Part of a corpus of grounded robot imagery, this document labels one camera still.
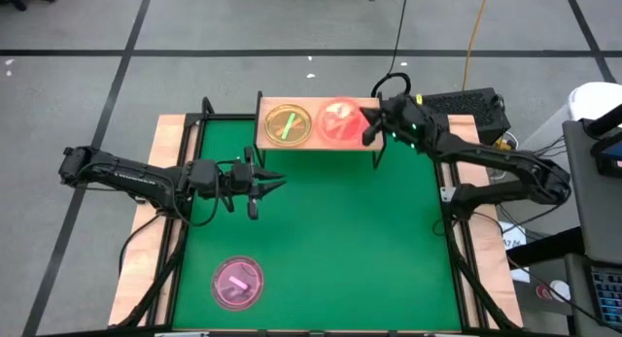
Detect yellow extension cable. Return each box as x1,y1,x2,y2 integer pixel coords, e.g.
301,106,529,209
461,0,495,91

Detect black device with blue screen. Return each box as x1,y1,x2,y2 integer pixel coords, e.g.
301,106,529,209
590,132,622,179

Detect black metal rig frame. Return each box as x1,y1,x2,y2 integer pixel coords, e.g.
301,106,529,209
109,96,524,337

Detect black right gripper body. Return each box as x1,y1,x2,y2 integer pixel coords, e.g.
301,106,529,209
363,92,433,149

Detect transparent pink plastic plate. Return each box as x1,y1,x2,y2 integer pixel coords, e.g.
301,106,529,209
210,255,265,313
315,96,370,145

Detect black computer case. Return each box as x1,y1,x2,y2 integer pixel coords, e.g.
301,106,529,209
420,86,512,152

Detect black left base cable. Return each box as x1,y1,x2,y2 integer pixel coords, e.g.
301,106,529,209
118,213,164,278

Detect white waste bin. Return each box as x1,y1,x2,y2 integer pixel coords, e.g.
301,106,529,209
527,82,622,198

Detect wooden shelf with black legs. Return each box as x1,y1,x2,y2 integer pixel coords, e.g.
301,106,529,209
255,89,388,171

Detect black power cable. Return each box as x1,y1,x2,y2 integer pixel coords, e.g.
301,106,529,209
370,0,413,99

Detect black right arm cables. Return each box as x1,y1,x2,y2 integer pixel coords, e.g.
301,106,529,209
432,200,553,241

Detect black handle bar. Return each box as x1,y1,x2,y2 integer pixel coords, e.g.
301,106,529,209
580,102,622,140

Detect grey metal cart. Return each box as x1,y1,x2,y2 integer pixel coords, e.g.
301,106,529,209
562,117,622,265

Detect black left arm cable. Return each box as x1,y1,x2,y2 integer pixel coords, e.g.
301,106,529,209
169,174,223,228

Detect white paper sheet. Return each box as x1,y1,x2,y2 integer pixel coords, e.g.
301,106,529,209
499,221,530,284

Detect green table mat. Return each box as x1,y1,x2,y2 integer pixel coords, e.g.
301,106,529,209
172,118,463,331

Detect backlit keyboard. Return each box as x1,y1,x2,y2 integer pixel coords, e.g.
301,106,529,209
585,264,622,334

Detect white and red round lid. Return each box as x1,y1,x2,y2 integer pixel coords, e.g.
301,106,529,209
536,280,572,303

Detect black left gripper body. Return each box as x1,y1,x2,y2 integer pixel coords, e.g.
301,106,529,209
230,146,259,220

